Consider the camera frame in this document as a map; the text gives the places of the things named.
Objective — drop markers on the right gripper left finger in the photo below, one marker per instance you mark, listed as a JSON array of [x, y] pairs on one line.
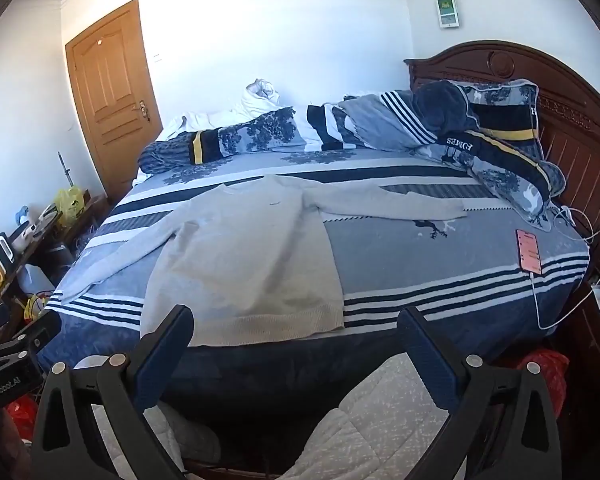
[[67, 443]]

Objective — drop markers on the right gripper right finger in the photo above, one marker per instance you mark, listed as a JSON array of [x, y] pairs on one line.
[[501, 422]]

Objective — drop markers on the beige knit sweater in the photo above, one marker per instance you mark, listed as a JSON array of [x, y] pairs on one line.
[[253, 261]]

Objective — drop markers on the red plastic bag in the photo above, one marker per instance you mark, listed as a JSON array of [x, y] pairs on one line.
[[553, 367]]

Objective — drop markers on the cluttered side table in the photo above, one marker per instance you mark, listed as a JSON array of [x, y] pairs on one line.
[[54, 252]]

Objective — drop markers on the grey quilted trousers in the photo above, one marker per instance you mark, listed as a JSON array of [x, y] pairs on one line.
[[379, 430]]

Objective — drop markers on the pink smartphone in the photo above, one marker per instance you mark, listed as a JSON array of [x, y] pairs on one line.
[[528, 252]]

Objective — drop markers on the yellow plastic bag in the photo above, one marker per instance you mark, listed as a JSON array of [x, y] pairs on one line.
[[70, 204]]

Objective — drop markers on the navy yellow striped pillow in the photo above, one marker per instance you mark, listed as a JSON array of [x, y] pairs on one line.
[[491, 131]]

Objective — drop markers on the wooden door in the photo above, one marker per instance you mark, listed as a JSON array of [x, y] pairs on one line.
[[114, 98]]

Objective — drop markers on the dark wooden headboard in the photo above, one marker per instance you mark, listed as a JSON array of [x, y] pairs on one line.
[[569, 108]]

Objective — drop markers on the white crumpled cloth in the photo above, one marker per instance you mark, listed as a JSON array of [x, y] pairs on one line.
[[258, 98]]

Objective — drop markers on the wall thermostat panel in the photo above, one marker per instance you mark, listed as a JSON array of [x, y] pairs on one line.
[[447, 14]]

